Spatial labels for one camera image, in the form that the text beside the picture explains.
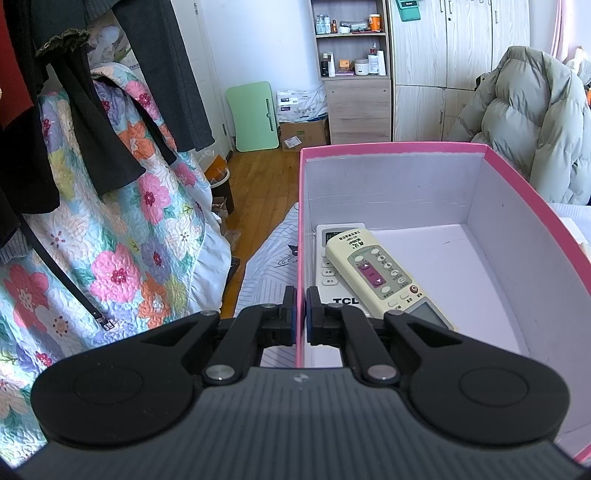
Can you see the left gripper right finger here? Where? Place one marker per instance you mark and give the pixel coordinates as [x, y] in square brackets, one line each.
[348, 329]

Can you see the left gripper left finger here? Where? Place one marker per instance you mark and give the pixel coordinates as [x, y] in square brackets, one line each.
[256, 328]

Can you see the white TCL remote control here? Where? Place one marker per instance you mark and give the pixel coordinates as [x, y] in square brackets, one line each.
[331, 287]

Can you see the long cream remote control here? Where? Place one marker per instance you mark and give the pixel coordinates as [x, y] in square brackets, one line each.
[378, 280]

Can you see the pink storage box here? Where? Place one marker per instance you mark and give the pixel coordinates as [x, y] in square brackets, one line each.
[489, 251]

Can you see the floral quilt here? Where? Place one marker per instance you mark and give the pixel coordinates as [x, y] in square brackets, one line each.
[139, 257]

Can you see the small trash bin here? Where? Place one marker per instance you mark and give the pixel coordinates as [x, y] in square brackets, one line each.
[218, 175]

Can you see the cardboard box on floor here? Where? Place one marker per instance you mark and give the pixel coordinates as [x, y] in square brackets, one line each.
[296, 136]

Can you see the green folding table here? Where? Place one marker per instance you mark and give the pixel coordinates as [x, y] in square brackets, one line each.
[252, 111]

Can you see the white printed packages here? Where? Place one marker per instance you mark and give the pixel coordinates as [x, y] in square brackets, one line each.
[296, 106]

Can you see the white jar on shelf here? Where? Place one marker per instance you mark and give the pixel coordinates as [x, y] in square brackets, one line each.
[361, 67]

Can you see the light wood wardrobe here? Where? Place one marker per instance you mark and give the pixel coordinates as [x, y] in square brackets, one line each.
[438, 59]

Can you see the wooden open shelf unit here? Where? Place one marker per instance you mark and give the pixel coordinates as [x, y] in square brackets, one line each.
[353, 44]

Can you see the grey puffer jacket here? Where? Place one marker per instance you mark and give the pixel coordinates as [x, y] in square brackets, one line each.
[533, 111]

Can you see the hanging dark clothes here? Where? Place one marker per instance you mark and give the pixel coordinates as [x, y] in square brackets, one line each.
[40, 35]

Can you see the orange bottle on shelf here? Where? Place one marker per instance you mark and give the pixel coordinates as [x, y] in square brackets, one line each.
[375, 22]

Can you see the teal hanging organizer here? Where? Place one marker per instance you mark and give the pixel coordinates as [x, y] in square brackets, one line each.
[409, 10]

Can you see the pink curtain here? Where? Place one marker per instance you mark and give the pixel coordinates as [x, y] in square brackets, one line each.
[559, 47]

